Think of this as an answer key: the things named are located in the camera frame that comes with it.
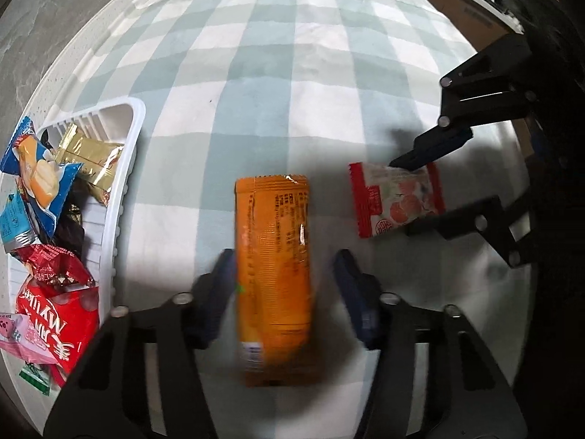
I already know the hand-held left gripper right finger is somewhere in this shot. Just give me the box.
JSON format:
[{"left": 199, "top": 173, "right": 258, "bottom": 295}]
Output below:
[{"left": 333, "top": 249, "right": 528, "bottom": 439}]

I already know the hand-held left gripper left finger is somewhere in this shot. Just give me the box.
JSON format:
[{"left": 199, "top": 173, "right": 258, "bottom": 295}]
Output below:
[{"left": 43, "top": 248, "right": 238, "bottom": 439}]

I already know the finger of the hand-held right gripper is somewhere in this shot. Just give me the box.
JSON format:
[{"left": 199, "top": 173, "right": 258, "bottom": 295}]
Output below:
[
  {"left": 388, "top": 34, "right": 537, "bottom": 170},
  {"left": 402, "top": 196, "right": 544, "bottom": 268}
]

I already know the orange snack packet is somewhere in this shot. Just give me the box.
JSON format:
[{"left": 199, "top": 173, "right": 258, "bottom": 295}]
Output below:
[{"left": 234, "top": 174, "right": 321, "bottom": 387}]

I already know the red white peach packet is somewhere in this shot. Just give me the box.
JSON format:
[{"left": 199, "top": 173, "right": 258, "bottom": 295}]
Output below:
[{"left": 348, "top": 161, "right": 446, "bottom": 239}]

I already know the white plastic tray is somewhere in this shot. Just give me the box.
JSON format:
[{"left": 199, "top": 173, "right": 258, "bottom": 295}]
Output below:
[{"left": 0, "top": 98, "right": 147, "bottom": 376}]

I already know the black snack packet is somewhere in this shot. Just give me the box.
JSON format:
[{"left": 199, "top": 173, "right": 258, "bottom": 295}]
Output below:
[{"left": 50, "top": 178, "right": 87, "bottom": 261}]

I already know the large red snack packet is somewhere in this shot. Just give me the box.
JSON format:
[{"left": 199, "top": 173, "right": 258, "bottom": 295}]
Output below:
[{"left": 16, "top": 284, "right": 100, "bottom": 376}]

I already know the dark red foil snack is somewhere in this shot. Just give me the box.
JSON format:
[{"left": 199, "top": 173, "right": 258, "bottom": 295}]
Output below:
[{"left": 14, "top": 244, "right": 97, "bottom": 291}]

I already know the gold snack packet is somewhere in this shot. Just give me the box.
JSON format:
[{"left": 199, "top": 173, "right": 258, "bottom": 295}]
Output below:
[{"left": 55, "top": 123, "right": 125, "bottom": 206}]

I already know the pink triangular snack packet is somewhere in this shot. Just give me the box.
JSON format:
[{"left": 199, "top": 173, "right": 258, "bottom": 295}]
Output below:
[{"left": 0, "top": 313, "right": 56, "bottom": 367}]

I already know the green snack packet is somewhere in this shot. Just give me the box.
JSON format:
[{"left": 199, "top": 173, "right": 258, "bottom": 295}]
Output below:
[{"left": 18, "top": 361, "right": 51, "bottom": 396}]

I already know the blue bread packet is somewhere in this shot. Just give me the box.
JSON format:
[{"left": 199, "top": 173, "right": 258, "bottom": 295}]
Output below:
[{"left": 0, "top": 116, "right": 83, "bottom": 241}]

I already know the light blue snack packet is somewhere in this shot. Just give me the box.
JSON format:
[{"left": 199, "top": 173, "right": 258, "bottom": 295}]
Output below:
[{"left": 0, "top": 190, "right": 39, "bottom": 254}]

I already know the checked tablecloth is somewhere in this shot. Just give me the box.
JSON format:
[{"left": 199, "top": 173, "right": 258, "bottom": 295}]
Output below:
[{"left": 59, "top": 0, "right": 535, "bottom": 439}]

